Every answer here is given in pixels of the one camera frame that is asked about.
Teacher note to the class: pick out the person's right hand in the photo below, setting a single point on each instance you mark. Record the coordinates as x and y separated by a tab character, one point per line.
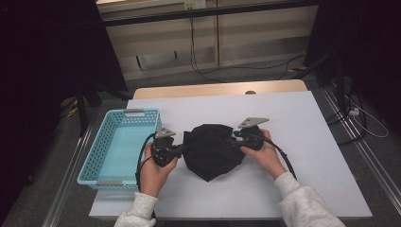
268	157

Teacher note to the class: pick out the beige cabinet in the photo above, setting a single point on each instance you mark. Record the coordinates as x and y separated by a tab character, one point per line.
252	41

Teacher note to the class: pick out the black tripod stand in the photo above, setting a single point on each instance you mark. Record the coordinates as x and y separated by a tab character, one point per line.
82	116

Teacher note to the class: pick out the black horizontal bar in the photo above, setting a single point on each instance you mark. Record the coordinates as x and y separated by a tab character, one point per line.
205	12

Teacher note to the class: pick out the white wall socket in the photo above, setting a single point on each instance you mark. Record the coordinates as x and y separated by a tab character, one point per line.
195	3

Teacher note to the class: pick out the light blue plastic basket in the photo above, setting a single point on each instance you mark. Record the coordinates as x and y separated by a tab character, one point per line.
126	151

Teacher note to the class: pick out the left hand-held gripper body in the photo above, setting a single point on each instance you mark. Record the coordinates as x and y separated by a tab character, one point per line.
162	148

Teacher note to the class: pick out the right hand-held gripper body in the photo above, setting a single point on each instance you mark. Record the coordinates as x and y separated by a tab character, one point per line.
252	138

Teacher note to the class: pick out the person's left hand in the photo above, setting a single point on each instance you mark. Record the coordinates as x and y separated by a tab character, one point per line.
154	179

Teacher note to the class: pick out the narrow black curtain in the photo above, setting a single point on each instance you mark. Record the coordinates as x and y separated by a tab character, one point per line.
372	47

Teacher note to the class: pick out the aluminium floor rail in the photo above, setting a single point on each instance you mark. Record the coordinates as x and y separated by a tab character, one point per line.
378	176
63	189

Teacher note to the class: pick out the wide black curtain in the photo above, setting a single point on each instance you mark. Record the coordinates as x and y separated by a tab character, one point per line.
38	63

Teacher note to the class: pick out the black metal stand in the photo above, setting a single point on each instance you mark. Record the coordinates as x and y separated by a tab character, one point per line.
339	88

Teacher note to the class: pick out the white table mat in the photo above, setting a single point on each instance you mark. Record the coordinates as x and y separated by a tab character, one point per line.
220	201

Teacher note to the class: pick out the black shorts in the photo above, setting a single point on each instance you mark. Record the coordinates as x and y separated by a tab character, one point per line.
208	154

